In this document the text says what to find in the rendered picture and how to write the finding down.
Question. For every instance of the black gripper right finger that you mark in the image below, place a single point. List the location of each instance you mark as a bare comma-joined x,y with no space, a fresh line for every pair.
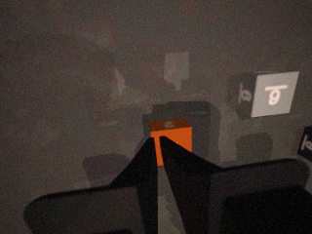
199,186

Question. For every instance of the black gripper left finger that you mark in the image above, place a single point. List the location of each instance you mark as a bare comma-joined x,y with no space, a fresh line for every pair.
130,201

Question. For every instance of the orange block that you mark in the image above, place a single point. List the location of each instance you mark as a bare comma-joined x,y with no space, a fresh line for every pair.
178,130

